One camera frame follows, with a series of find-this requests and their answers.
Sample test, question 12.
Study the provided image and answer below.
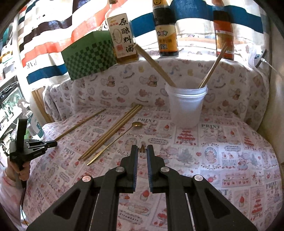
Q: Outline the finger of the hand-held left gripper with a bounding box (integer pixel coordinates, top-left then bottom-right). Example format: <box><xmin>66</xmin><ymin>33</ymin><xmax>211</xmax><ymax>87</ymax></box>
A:
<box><xmin>26</xmin><ymin>139</ymin><xmax>58</xmax><ymax>156</ymax></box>

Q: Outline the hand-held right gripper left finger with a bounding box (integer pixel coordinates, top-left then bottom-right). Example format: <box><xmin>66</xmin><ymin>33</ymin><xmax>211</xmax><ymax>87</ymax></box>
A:
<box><xmin>26</xmin><ymin>145</ymin><xmax>139</xmax><ymax>231</ymax></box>

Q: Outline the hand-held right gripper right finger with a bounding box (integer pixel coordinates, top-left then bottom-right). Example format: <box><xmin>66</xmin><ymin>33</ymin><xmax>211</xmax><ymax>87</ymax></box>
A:
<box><xmin>146</xmin><ymin>145</ymin><xmax>259</xmax><ymax>231</ymax></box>

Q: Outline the bamboo chopstick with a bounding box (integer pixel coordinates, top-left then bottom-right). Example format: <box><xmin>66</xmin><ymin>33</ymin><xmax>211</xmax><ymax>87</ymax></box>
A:
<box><xmin>54</xmin><ymin>108</ymin><xmax>107</xmax><ymax>141</ymax></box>
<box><xmin>138</xmin><ymin>43</ymin><xmax>177</xmax><ymax>87</ymax></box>
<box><xmin>198</xmin><ymin>42</ymin><xmax>228</xmax><ymax>89</ymax></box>
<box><xmin>81</xmin><ymin>105</ymin><xmax>140</xmax><ymax>160</ymax></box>
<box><xmin>135</xmin><ymin>44</ymin><xmax>174</xmax><ymax>88</ymax></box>
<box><xmin>78</xmin><ymin>104</ymin><xmax>137</xmax><ymax>161</ymax></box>
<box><xmin>84</xmin><ymin>105</ymin><xmax>143</xmax><ymax>159</ymax></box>

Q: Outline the gold spoon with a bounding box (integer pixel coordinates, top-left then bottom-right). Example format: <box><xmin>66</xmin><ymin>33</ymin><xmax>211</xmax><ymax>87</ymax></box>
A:
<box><xmin>86</xmin><ymin>122</ymin><xmax>141</xmax><ymax>166</ymax></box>

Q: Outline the translucent plastic cup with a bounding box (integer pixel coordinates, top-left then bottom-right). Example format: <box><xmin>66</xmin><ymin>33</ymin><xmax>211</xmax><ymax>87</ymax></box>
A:
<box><xmin>165</xmin><ymin>83</ymin><xmax>208</xmax><ymax>129</ymax></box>

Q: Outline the person's left forearm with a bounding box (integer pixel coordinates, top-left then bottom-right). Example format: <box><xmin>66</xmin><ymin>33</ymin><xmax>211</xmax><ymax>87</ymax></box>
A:
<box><xmin>0</xmin><ymin>171</ymin><xmax>28</xmax><ymax>225</ymax></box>

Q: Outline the person's left hand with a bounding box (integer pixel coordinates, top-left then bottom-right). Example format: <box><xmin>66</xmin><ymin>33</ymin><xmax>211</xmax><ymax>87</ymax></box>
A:
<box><xmin>6</xmin><ymin>159</ymin><xmax>31</xmax><ymax>182</ymax></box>

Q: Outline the clear bottle green label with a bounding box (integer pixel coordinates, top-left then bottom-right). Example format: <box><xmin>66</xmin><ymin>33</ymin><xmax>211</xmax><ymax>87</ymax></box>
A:
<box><xmin>19</xmin><ymin>100</ymin><xmax>46</xmax><ymax>139</ymax></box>

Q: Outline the wooden board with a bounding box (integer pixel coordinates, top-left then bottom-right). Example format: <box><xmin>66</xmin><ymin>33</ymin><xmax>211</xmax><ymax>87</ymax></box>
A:
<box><xmin>32</xmin><ymin>87</ymin><xmax>55</xmax><ymax>123</ymax></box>

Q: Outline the dark shelving unit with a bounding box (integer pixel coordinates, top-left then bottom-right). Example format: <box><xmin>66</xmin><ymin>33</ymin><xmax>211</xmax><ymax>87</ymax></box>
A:
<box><xmin>0</xmin><ymin>22</ymin><xmax>26</xmax><ymax>145</ymax></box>

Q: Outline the strawberry printed tablecloth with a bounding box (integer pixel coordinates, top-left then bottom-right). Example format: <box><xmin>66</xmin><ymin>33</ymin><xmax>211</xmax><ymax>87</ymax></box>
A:
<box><xmin>21</xmin><ymin>107</ymin><xmax>282</xmax><ymax>231</ymax></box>

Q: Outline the bear heart printed cloth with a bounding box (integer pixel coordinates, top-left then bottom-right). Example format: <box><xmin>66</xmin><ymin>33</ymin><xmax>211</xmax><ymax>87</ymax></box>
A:
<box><xmin>43</xmin><ymin>44</ymin><xmax>270</xmax><ymax>131</ymax></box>

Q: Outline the green checkered box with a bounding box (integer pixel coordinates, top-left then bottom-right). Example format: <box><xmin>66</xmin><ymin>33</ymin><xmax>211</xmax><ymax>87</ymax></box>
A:
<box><xmin>61</xmin><ymin>31</ymin><xmax>118</xmax><ymax>81</ymax></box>

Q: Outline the striped hanging cloth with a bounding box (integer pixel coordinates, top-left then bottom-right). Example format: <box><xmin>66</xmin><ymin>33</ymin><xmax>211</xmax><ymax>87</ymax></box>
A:
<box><xmin>17</xmin><ymin>0</ymin><xmax>267</xmax><ymax>85</ymax></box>

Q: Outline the clear cooking wine bottle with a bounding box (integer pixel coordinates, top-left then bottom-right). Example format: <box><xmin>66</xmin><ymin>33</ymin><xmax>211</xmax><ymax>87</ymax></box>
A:
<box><xmin>104</xmin><ymin>0</ymin><xmax>140</xmax><ymax>65</ymax></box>

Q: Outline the dark soy sauce bottle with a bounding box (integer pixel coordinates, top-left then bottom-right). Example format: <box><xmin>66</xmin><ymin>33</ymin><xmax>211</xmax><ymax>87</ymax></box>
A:
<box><xmin>152</xmin><ymin>0</ymin><xmax>180</xmax><ymax>58</ymax></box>

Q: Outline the white charger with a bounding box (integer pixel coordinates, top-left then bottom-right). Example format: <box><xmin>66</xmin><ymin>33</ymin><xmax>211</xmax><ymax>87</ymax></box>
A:
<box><xmin>248</xmin><ymin>49</ymin><xmax>267</xmax><ymax>68</ymax></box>

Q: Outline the red label sauce bottle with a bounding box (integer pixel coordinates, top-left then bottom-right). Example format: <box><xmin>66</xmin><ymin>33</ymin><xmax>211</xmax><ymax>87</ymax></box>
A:
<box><xmin>211</xmin><ymin>0</ymin><xmax>235</xmax><ymax>61</ymax></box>

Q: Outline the white charger cable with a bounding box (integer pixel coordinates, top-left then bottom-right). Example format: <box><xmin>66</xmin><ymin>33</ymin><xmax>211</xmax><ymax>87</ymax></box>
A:
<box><xmin>261</xmin><ymin>57</ymin><xmax>284</xmax><ymax>77</ymax></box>

